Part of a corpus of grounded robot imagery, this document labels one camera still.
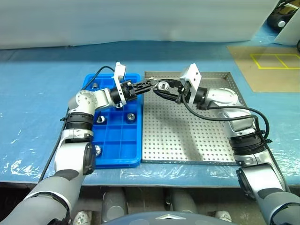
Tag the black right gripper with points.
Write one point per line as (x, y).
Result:
(185, 88)

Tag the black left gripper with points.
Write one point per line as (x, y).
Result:
(129, 92)

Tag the small metal roller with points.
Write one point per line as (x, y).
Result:
(95, 85)
(100, 119)
(163, 85)
(119, 105)
(130, 117)
(98, 150)

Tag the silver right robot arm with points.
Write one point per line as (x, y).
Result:
(222, 96)

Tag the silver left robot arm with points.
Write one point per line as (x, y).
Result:
(89, 100)

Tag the perforated steel tray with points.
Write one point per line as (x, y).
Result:
(168, 140)

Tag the blue compartment tray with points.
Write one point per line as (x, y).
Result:
(119, 133)

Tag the white foam sheet backdrop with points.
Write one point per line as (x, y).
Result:
(117, 21)

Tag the tan mat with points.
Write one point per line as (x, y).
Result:
(269, 79)

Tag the grey rounded cylinder shape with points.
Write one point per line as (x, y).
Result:
(182, 201)
(114, 204)

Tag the black round device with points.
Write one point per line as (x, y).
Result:
(273, 20)

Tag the white leaning board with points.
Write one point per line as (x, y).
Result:
(288, 35)

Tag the blue-grey dome with white emblem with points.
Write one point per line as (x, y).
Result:
(140, 220)

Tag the small pale rounded shape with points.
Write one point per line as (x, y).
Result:
(83, 217)
(223, 216)

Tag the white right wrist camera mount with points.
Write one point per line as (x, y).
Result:
(194, 75)

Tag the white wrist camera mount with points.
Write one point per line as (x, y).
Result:
(194, 75)
(120, 70)

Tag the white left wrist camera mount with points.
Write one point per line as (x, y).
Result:
(120, 70)

